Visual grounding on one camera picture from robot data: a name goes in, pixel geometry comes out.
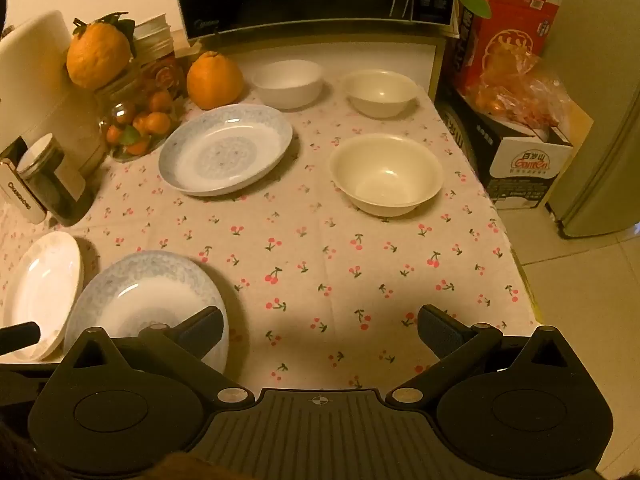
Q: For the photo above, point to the red carton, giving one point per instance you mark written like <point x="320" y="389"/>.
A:
<point x="515" y="25"/>

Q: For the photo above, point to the white swirl-pattern plate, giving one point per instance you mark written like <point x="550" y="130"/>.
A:
<point x="40" y="290"/>

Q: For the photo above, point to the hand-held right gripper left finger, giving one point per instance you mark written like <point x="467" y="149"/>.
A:
<point x="206" y="325"/>

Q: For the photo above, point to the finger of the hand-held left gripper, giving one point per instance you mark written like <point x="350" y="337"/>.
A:
<point x="20" y="336"/>

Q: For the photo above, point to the large orange with leaves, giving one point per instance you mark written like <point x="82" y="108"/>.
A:
<point x="95" y="55"/>

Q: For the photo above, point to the white kitchen appliance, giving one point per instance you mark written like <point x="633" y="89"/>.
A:
<point x="30" y="75"/>

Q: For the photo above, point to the small white bowl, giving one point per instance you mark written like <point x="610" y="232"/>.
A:
<point x="287" y="82"/>

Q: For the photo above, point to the medium cream bowl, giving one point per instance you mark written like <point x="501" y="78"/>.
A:
<point x="381" y="92"/>

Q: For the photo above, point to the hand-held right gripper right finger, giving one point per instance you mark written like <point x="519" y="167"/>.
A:
<point x="434" y="327"/>

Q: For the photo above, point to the cherry print tablecloth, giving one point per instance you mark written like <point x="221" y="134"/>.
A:
<point x="320" y="260"/>

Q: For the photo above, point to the pile of kumquats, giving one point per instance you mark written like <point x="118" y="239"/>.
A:
<point x="150" y="122"/>

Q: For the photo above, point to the dark jar with metal lid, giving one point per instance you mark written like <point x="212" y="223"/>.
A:
<point x="55" y="185"/>

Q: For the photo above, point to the red label jar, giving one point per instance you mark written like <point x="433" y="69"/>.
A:
<point x="165" y="76"/>

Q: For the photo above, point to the black and white cardboard box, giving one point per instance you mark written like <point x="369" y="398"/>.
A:
<point x="530" y="165"/>

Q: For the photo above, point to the refrigerator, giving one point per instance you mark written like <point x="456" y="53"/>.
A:
<point x="600" y="135"/>

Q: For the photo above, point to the large cream bowl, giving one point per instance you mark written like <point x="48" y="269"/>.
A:
<point x="386" y="175"/>

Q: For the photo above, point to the jar with ribbed metal lid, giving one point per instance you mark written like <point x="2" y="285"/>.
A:
<point x="152" y="37"/>

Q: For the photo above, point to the clear glass jar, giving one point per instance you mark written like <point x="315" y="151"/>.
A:
<point x="117" y="95"/>

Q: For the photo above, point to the plastic bag of oranges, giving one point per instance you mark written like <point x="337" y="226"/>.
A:
<point x="520" y="92"/>

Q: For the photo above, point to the white rectangular device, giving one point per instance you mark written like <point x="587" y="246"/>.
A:
<point x="20" y="192"/>

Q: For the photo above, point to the blue patterned plate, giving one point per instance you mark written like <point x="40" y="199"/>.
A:
<point x="135" y="290"/>
<point x="225" y="150"/>

